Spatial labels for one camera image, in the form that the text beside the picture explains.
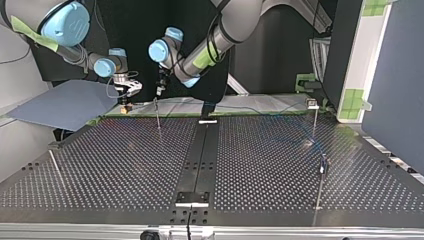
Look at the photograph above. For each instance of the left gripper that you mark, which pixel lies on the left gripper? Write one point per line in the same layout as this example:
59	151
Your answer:
163	78

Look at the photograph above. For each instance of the black panel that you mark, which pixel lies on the black panel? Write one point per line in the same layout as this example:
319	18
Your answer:
140	50

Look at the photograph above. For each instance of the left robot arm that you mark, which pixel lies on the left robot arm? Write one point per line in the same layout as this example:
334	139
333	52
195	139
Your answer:
230	23

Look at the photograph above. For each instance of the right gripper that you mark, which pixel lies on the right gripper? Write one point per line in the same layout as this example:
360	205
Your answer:
123	94

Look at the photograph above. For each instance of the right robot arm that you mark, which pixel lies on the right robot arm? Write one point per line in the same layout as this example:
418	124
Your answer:
63	23

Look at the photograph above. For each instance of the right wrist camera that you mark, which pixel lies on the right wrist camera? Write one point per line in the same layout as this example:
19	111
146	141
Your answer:
135	86

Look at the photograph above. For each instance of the grey board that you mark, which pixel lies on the grey board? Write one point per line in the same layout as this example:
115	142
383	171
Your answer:
66	103

